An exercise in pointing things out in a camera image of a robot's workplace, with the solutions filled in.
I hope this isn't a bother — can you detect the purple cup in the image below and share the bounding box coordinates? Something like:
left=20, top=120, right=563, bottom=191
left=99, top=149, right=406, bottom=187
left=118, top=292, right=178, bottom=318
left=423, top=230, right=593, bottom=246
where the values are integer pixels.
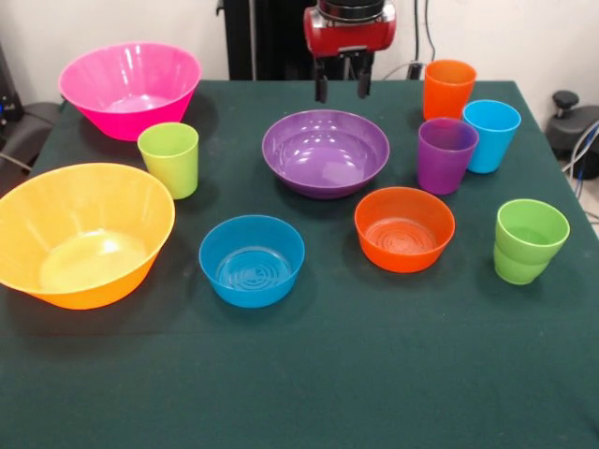
left=416, top=117, right=480, bottom=196

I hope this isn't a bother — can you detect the large pink bowl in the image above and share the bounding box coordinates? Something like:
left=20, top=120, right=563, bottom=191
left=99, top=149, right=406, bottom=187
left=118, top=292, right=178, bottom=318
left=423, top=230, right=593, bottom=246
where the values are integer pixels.
left=57, top=41, right=203, bottom=142

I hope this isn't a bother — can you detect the large orange yellow bowl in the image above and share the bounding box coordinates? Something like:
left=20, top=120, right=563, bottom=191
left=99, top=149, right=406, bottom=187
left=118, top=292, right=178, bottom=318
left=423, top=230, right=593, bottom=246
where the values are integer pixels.
left=0, top=162, right=177, bottom=311

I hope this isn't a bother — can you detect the orange cup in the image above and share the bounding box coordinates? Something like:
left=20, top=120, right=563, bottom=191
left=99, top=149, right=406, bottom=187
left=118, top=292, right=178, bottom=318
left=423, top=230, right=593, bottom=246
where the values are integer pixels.
left=423, top=59, right=477, bottom=122

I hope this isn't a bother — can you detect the white cable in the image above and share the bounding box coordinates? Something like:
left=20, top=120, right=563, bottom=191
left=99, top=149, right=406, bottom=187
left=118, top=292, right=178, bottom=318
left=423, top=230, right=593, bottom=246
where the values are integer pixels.
left=381, top=60, right=416, bottom=81

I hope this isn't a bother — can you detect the black computer tower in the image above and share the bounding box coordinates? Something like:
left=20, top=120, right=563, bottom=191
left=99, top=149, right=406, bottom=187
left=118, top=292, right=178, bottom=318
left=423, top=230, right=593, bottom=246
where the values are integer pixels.
left=0, top=41, right=24, bottom=137

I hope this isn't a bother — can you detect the small orange bowl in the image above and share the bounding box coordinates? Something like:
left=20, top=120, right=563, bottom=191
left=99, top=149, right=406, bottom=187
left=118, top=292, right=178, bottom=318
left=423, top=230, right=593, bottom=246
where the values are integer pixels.
left=353, top=186, right=457, bottom=274

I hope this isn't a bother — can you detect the blue cup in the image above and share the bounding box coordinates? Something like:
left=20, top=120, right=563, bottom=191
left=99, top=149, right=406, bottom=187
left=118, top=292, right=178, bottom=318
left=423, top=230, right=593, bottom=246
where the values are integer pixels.
left=461, top=99, right=522, bottom=175

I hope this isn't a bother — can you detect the dark green tablecloth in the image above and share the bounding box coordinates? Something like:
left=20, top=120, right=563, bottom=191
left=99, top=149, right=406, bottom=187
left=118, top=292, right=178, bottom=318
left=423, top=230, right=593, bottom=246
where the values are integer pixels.
left=0, top=79, right=599, bottom=449

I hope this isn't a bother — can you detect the green cup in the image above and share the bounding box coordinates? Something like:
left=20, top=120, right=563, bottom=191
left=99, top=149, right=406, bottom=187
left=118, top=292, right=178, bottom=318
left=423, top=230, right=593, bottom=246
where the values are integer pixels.
left=495, top=198, right=571, bottom=263
left=492, top=242, right=551, bottom=286

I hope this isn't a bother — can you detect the blue cable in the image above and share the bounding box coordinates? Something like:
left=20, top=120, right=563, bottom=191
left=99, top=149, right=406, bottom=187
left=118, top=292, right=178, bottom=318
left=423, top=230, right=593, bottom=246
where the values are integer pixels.
left=563, top=119, right=599, bottom=197

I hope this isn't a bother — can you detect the black equipment with knob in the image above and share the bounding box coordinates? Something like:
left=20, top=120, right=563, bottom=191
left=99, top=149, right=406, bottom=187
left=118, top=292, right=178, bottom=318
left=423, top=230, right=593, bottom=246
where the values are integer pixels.
left=546, top=91, right=599, bottom=163

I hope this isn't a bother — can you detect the purple bowl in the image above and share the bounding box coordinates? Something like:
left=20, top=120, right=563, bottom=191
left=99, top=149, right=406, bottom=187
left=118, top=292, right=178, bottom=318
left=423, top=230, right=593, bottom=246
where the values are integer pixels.
left=261, top=109, right=391, bottom=201

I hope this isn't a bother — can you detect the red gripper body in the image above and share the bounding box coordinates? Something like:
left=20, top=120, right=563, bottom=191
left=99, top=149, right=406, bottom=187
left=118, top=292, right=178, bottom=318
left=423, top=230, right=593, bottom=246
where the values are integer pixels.
left=302, top=7, right=397, bottom=60

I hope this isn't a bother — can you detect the lime yellow cup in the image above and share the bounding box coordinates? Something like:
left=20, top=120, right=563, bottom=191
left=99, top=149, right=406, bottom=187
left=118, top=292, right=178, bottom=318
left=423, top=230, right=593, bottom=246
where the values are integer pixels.
left=137, top=122, right=200, bottom=201

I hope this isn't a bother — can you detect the small blue bowl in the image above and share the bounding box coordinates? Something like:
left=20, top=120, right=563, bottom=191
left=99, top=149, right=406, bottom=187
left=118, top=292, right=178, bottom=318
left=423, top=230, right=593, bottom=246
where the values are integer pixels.
left=197, top=214, right=306, bottom=309

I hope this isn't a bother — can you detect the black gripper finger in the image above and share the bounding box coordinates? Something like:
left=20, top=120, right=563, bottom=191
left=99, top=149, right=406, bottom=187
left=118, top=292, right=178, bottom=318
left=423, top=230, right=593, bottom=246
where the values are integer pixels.
left=314, top=56, right=329, bottom=103
left=358, top=51, right=375, bottom=99

